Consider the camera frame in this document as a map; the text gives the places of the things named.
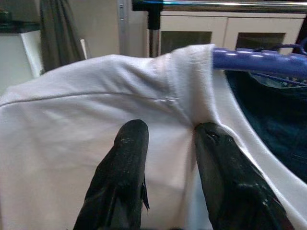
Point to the white side cabinet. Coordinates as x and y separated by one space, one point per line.
16 52

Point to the dark teal garment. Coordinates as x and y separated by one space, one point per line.
275 115

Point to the white glass-door cabinet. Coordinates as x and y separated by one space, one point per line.
220 24

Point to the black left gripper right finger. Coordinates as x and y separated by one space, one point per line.
223 172

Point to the purple plastic hanger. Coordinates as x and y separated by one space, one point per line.
251 62

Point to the white shirt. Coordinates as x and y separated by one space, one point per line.
72 119

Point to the aluminium frame post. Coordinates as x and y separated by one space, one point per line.
123 24

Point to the grey curtain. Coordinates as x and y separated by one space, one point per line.
57 31

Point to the chrome clothes rack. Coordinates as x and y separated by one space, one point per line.
153 19

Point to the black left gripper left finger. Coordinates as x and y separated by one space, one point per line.
124 167

